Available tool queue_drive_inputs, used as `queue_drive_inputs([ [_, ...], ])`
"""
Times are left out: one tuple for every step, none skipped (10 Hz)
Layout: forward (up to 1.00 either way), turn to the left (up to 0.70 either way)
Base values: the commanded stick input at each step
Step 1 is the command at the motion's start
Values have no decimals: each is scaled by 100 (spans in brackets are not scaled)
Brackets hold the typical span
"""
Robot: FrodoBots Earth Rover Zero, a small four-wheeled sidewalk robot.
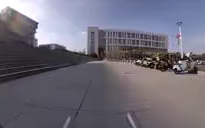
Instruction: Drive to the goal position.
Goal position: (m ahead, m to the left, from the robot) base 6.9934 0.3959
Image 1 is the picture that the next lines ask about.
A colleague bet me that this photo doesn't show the row of parked scooters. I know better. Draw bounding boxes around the row of parked scooters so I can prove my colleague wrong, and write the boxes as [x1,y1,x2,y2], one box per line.
[132,53,200,75]

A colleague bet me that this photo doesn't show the low distant building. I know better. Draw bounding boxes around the low distant building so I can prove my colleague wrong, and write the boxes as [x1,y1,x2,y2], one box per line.
[38,43,67,52]

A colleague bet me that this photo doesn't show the tall brown building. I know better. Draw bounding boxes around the tall brown building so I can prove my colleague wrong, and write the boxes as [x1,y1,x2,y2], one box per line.
[0,4,40,49]

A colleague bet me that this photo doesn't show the large grey building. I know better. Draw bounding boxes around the large grey building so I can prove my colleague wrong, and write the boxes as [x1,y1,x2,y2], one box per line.
[86,26,170,60]

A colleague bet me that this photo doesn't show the wide stone steps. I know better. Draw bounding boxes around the wide stone steps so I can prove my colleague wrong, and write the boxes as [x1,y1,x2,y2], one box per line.
[0,46,91,84]

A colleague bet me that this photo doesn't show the row of trees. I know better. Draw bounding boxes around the row of trees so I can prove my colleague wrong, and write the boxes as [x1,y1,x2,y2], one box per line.
[104,48,171,62]

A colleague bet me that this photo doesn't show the robot's own part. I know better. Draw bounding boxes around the robot's own part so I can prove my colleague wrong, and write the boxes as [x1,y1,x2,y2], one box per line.
[126,111,138,128]
[62,115,72,128]

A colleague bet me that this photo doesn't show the grey paved plaza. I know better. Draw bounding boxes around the grey paved plaza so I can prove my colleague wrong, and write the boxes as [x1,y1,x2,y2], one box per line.
[0,60,205,128]

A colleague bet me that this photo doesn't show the tall white pole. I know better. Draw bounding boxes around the tall white pole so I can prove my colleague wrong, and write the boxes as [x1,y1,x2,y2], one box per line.
[175,21,185,60]

